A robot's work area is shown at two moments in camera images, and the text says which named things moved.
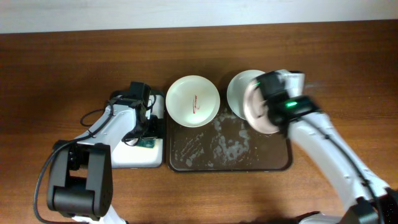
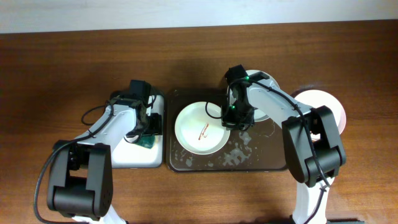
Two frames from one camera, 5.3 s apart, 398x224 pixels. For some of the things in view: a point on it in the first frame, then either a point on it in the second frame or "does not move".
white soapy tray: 130,155 does not move
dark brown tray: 227,144 does not move
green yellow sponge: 148,143 does not move
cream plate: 193,101 -> 199,127
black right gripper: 267,86 -> 236,123
